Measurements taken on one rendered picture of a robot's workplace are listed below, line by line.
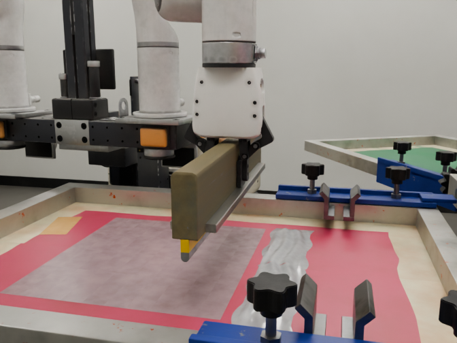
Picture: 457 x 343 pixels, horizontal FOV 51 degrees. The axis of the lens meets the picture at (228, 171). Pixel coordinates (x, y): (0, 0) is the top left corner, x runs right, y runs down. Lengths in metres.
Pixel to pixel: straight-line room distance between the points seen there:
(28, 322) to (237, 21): 0.43
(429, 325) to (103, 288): 0.41
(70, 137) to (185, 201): 0.75
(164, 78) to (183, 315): 0.63
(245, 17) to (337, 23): 3.84
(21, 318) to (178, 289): 0.21
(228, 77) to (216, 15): 0.08
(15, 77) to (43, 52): 4.04
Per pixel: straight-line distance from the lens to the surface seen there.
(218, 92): 0.67
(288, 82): 4.50
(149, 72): 1.09
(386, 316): 0.62
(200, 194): 0.51
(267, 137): 0.68
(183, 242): 0.53
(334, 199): 0.95
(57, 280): 0.72
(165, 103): 1.09
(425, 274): 0.76
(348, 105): 4.48
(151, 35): 1.09
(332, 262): 0.76
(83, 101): 1.21
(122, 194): 1.06
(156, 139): 1.08
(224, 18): 0.65
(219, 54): 0.65
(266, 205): 0.97
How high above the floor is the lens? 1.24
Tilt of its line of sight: 12 degrees down
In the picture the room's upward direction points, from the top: straight up
